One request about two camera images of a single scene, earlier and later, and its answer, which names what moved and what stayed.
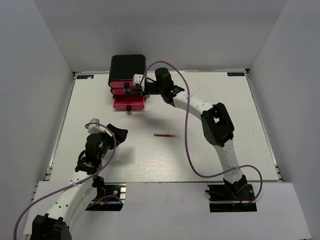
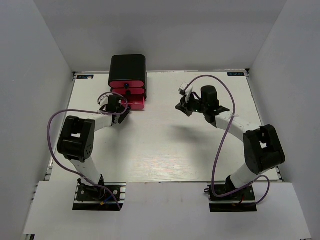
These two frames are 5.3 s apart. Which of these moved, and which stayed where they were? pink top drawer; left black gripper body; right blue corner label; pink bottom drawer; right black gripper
Moved: left black gripper body; right black gripper
Stayed: pink bottom drawer; right blue corner label; pink top drawer
